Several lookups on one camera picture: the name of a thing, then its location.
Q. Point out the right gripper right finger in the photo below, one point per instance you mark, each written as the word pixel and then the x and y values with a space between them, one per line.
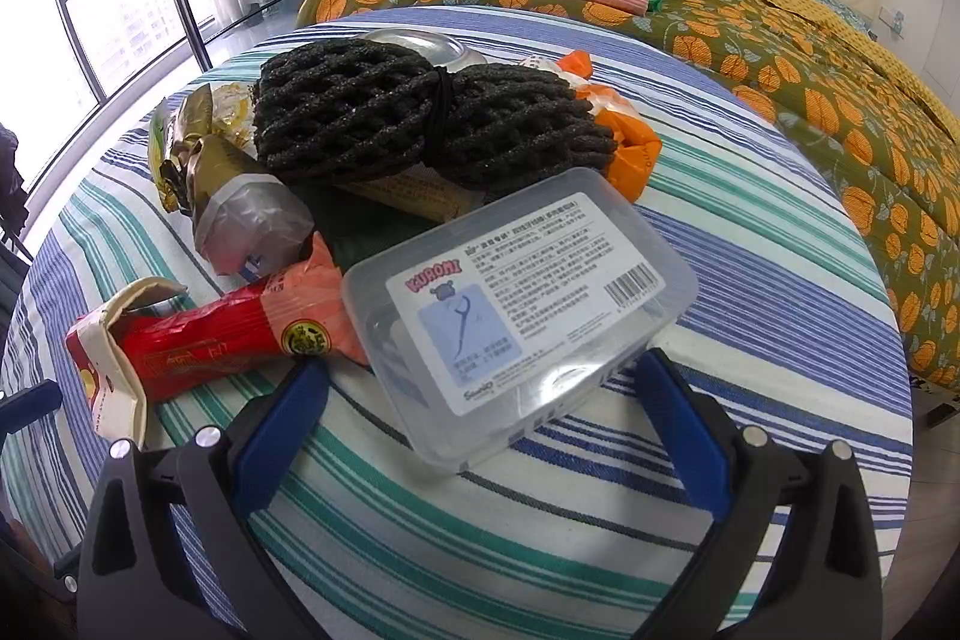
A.
pixel 791 550

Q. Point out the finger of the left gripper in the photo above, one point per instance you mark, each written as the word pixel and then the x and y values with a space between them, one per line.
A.
pixel 30 404

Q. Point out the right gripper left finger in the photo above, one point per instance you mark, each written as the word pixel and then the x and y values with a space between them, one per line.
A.
pixel 135 579

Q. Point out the red snack wrapper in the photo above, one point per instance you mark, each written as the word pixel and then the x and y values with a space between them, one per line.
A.
pixel 297 312

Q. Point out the gold foil wrapper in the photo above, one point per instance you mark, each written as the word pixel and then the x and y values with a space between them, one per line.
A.
pixel 244 221

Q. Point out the yellow snack bag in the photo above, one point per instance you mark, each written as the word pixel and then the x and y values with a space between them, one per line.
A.
pixel 177 126

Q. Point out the clear plastic floss box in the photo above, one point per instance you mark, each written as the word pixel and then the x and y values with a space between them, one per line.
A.
pixel 485 328

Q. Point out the beige cracker packet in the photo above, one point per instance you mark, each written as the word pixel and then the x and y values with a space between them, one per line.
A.
pixel 421 191

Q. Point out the orange snack wrapper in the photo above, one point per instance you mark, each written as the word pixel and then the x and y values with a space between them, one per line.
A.
pixel 638 146

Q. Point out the crushed red soda can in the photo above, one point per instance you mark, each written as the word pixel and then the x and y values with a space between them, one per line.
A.
pixel 441 50

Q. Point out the striped blue green tablecloth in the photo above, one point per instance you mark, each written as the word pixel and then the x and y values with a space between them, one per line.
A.
pixel 579 529

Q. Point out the orange floral green quilt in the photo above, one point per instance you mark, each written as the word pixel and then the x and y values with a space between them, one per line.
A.
pixel 881 138

